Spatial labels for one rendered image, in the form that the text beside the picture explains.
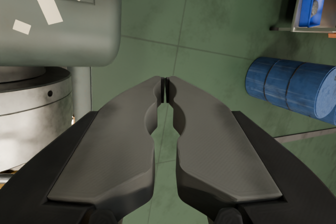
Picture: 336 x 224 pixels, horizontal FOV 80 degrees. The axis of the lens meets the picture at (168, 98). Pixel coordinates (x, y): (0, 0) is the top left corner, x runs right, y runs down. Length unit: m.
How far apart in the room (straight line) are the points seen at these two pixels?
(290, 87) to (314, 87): 0.21
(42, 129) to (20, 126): 0.04
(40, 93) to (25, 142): 0.08
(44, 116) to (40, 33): 0.14
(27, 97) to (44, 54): 0.08
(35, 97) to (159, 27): 1.49
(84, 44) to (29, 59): 0.08
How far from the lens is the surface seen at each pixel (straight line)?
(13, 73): 0.41
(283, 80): 2.37
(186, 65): 1.97
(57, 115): 0.42
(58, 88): 0.41
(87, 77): 1.07
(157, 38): 1.78
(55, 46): 0.32
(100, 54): 0.34
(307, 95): 2.27
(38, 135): 0.40
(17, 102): 0.37
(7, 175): 0.33
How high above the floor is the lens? 1.57
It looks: 54 degrees down
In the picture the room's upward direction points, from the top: 119 degrees clockwise
